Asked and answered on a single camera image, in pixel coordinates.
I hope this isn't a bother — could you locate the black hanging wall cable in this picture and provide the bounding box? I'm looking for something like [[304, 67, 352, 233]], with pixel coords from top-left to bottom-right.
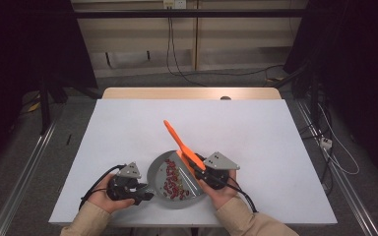
[[165, 16, 209, 88], [169, 16, 284, 77]]

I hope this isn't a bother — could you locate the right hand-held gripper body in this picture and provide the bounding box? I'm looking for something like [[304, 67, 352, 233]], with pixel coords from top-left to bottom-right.
[[203, 150, 240, 190]]

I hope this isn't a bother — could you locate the metal floor rail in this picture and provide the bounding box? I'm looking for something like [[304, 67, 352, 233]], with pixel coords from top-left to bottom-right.
[[0, 122, 57, 236], [296, 99, 378, 236]]

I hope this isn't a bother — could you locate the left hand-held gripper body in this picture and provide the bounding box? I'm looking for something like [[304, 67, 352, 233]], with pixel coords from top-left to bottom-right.
[[106, 161, 143, 201]]

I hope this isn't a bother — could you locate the white power adapter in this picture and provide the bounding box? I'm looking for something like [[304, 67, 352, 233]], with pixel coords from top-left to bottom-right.
[[319, 137, 334, 150]]

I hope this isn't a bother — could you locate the right hand-held gripper black cable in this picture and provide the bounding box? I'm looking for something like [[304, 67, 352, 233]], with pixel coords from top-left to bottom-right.
[[210, 173, 259, 214]]

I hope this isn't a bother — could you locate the white floor cable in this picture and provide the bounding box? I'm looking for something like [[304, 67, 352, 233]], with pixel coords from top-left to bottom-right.
[[317, 102, 360, 176]]

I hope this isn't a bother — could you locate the white table cover sheet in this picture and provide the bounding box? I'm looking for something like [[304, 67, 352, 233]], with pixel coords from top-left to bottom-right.
[[48, 98, 339, 227]]

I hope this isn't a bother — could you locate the hand-held gripper black cable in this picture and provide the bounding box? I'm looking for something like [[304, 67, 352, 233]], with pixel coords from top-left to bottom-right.
[[78, 163, 126, 210], [210, 173, 259, 214]]

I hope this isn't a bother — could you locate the black metal stand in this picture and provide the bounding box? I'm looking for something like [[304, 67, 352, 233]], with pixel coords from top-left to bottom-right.
[[38, 77, 52, 136]]

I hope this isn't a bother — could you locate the bundle of black floor cables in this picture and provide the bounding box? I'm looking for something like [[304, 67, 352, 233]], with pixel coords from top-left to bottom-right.
[[298, 73, 335, 195]]

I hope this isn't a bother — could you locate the wooden table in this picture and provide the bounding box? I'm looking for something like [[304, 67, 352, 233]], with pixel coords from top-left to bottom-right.
[[101, 87, 283, 100]]

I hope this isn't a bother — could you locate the grey dustpan with orange edge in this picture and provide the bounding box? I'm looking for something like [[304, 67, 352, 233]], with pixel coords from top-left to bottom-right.
[[146, 149, 208, 210]]

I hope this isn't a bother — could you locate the person's right hand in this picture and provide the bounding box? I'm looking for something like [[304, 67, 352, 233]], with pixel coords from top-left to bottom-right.
[[198, 169, 239, 210]]

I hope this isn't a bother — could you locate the scatter of red beans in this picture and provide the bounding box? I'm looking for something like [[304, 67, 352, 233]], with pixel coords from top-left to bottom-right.
[[161, 158, 191, 201]]

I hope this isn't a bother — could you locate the left hand-held gripper black cable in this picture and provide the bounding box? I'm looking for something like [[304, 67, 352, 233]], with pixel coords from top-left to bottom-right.
[[78, 163, 126, 210]]

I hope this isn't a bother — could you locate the person's left hand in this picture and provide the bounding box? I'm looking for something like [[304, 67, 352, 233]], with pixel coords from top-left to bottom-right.
[[87, 179, 136, 214]]

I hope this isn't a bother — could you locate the black curtain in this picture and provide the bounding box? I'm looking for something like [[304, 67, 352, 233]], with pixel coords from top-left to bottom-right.
[[0, 0, 98, 165], [283, 0, 378, 190]]

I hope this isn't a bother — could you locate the white wall socket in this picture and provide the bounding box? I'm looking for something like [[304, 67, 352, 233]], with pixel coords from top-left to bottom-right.
[[162, 0, 187, 10]]

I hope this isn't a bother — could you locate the orange-handled grey brush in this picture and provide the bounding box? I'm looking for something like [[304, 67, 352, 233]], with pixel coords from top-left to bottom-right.
[[162, 119, 208, 196]]

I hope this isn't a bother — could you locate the black horizontal metal bar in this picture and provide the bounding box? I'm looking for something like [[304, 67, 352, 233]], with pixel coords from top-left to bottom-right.
[[72, 9, 309, 19]]

